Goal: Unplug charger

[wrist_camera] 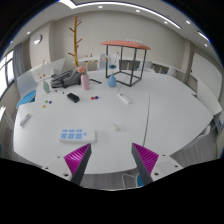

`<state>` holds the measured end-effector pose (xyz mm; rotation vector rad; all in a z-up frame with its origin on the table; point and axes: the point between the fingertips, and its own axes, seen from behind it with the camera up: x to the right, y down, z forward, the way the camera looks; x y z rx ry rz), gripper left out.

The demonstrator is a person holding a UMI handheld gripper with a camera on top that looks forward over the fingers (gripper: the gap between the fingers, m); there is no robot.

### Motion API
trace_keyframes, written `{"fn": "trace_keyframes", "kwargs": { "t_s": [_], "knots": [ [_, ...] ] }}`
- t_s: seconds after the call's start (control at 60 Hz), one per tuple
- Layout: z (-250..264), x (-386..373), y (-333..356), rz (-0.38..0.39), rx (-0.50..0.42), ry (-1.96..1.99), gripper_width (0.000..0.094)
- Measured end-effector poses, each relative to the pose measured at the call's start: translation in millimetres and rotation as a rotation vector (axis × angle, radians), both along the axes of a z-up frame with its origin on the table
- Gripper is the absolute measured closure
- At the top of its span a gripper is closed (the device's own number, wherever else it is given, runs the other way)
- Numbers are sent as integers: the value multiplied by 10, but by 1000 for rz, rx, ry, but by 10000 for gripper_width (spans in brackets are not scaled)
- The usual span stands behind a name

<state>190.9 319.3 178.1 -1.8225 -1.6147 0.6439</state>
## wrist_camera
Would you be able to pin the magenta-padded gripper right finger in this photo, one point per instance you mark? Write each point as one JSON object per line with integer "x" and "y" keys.
{"x": 146, "y": 159}

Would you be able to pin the black-frame side table orange top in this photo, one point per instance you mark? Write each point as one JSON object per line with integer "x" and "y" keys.
{"x": 125, "y": 44}

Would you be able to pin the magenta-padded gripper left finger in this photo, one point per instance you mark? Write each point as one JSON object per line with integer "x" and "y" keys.
{"x": 77, "y": 159}

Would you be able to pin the grey backpack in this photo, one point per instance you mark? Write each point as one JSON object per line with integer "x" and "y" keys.
{"x": 68, "y": 78}

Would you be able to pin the blue vase with flower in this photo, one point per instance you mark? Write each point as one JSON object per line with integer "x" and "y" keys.
{"x": 112, "y": 81}

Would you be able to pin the pink vase with dried flowers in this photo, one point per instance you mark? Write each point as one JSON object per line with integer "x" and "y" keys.
{"x": 85, "y": 82}

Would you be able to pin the plain white power strip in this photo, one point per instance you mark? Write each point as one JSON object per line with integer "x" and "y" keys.
{"x": 124, "y": 98}

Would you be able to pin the wooden tree-shaped coat rack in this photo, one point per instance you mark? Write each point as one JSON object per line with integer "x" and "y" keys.
{"x": 75, "y": 40}

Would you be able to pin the black rectangular case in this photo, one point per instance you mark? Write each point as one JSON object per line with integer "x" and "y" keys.
{"x": 73, "y": 97}

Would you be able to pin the window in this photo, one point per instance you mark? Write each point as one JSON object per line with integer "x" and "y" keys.
{"x": 6, "y": 73}

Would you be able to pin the green vase with dried flowers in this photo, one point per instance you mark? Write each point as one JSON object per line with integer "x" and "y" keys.
{"x": 46, "y": 87}

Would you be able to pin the ceiling lights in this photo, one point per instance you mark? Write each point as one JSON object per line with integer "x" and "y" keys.
{"x": 137, "y": 11}

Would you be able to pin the white wall whiteboard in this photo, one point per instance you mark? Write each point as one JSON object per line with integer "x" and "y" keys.
{"x": 206, "y": 75}

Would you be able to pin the grey curtain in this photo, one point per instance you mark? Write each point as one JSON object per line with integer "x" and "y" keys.
{"x": 18, "y": 60}

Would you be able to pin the round wall clock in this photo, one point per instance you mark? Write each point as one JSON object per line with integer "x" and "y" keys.
{"x": 37, "y": 39}

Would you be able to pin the white power strip blue sockets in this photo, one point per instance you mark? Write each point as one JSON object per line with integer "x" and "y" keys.
{"x": 88, "y": 135}

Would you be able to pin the black marker pen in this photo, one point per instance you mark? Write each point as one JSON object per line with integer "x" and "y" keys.
{"x": 59, "y": 91}

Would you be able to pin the white chair blue seat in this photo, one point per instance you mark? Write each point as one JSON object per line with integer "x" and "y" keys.
{"x": 26, "y": 83}

